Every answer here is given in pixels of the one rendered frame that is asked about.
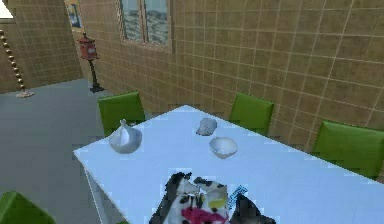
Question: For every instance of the white bowl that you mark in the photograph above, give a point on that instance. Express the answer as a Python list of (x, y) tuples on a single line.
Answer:
[(223, 146)]

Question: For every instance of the red lantern floor lamp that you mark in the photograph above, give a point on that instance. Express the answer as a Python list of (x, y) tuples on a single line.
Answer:
[(88, 50)]

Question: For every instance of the beaded gold floor lamp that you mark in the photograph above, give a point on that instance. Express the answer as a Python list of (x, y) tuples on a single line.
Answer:
[(15, 66)]

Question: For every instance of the wooden framed window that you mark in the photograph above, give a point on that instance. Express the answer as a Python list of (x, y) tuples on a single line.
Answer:
[(146, 20)]

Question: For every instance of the black white patterned bag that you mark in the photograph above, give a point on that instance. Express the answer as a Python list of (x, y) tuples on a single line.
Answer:
[(200, 206)]

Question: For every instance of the framed wall picture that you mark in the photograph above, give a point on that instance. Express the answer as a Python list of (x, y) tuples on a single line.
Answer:
[(74, 15)]

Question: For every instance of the white dining table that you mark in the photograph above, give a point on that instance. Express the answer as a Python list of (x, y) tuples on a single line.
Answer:
[(283, 186)]

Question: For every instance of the grey crumpled lump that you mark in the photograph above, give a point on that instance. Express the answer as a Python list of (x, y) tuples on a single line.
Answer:
[(206, 126)]

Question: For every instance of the green chair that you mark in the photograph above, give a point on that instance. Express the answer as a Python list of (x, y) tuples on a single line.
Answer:
[(117, 110), (20, 210), (250, 111), (350, 146)]

